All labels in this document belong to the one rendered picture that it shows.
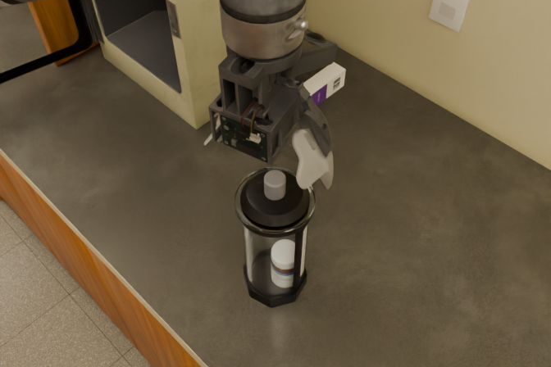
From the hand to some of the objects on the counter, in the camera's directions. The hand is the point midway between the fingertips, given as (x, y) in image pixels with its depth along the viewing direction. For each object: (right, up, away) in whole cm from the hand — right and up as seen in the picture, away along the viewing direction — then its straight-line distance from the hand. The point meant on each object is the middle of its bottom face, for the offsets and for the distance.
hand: (275, 160), depth 69 cm
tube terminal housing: (-19, +22, +57) cm, 64 cm away
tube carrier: (0, -19, +22) cm, 29 cm away
